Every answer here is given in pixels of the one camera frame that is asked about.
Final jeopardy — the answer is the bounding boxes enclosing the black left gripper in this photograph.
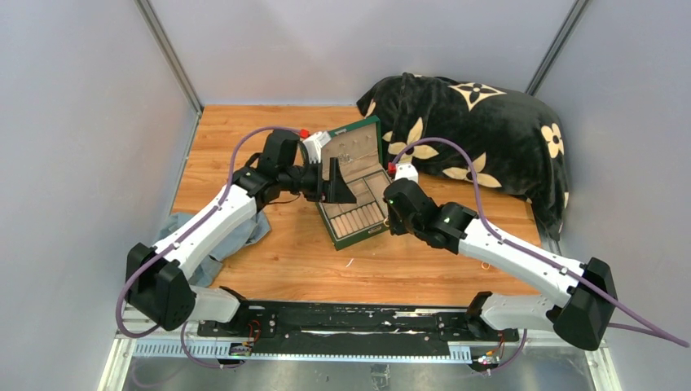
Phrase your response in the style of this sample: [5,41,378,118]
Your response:
[279,157,357,204]

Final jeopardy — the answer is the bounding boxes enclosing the silver necklace jewelry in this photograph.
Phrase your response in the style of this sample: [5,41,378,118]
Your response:
[338,153,358,165]

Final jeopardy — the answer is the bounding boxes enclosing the green jewelry box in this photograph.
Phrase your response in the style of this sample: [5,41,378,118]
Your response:
[313,114,401,252]

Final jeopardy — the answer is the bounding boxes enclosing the green jewelry tray insert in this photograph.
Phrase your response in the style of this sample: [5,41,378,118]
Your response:
[317,169,391,250]

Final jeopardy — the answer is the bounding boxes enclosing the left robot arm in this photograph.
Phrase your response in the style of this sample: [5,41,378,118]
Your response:
[116,126,356,338]

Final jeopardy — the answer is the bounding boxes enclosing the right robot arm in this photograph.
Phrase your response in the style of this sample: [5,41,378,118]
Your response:
[383,178,616,350]

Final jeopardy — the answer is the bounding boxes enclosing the black floral plush blanket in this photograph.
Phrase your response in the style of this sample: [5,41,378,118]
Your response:
[356,72,570,240]

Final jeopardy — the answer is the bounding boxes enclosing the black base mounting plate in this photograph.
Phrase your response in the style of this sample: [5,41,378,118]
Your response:
[193,301,519,358]

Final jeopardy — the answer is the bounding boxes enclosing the light blue cloth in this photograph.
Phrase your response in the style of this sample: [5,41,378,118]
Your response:
[156,209,272,288]

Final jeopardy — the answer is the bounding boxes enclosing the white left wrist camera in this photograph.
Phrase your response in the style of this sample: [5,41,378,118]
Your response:
[302,131,332,164]

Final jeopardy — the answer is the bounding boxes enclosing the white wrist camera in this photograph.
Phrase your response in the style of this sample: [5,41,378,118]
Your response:
[387,162,419,183]
[302,131,332,164]

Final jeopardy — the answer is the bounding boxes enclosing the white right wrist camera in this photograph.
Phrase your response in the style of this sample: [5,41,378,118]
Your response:
[387,162,419,183]

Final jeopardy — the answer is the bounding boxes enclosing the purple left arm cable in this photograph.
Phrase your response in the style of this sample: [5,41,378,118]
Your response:
[115,125,310,339]

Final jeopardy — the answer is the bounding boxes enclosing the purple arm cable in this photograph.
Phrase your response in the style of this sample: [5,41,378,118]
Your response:
[115,125,310,339]
[387,137,691,349]

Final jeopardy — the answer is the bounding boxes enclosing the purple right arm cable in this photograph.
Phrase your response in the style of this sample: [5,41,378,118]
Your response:
[387,137,691,349]

